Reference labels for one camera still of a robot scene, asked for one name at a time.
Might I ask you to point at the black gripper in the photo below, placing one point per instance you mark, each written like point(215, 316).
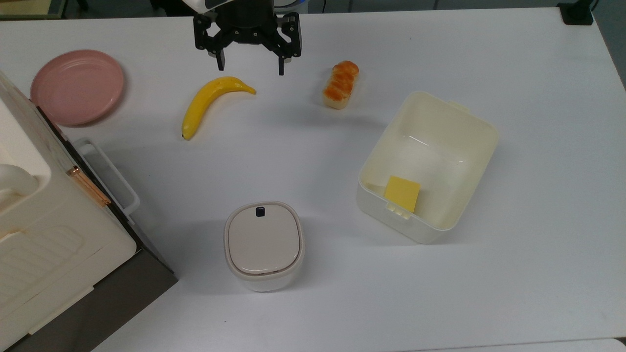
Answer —
point(247, 24)

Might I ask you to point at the cream plastic box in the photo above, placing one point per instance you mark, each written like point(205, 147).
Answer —
point(430, 166)

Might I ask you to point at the yellow banana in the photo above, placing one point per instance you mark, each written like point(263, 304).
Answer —
point(208, 104)

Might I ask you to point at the glazed bread loaf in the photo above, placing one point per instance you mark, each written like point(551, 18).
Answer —
point(341, 84)

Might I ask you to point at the pink plate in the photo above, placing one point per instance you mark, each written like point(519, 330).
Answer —
point(77, 87)

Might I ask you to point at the white lidded trash bin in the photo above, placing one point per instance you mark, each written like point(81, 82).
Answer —
point(263, 245)

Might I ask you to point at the yellow cheese block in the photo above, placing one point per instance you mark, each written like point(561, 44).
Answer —
point(402, 193)

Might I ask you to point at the cream toy kitchen cabinet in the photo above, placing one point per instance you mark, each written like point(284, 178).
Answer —
point(58, 244)

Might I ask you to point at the black table clamp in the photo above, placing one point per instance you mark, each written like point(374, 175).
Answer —
point(576, 11)

